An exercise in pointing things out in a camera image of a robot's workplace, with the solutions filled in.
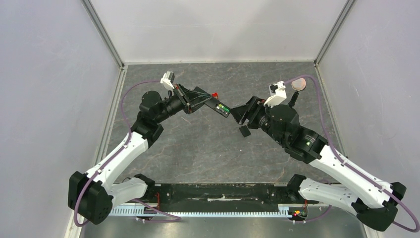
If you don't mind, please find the green battery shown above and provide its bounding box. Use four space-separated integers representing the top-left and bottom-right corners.
218 104 229 112

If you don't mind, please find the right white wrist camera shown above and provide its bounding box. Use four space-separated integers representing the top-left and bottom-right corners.
264 81 287 108

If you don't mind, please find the black remote battery cover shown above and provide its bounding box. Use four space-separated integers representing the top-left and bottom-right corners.
239 126 251 137

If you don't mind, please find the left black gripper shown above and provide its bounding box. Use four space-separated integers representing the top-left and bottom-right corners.
155 83 212 123

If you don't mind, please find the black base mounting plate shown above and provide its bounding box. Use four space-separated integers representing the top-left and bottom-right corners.
140 183 305 213

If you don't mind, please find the black remote control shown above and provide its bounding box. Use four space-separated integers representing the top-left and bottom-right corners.
204 97 230 118

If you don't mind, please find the purple cable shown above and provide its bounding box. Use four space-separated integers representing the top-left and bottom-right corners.
73 80 182 228
283 74 420 233

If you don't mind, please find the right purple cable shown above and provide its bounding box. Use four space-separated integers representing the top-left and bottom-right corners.
283 74 420 233

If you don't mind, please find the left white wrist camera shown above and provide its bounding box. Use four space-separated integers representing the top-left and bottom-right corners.
160 70 175 91

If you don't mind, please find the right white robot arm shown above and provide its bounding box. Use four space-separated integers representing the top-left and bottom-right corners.
230 96 406 232

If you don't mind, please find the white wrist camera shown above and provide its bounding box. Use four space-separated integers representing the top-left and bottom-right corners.
264 81 287 108
160 70 175 91

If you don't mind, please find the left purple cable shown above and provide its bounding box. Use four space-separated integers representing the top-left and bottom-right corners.
73 80 182 228

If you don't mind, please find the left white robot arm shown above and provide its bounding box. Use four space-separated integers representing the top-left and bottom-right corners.
68 83 230 227

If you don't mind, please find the black stand with round disc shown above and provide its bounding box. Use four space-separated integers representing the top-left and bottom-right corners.
288 77 307 108

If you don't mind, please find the white toothed cable rail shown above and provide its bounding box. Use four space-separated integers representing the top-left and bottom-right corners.
109 205 293 219

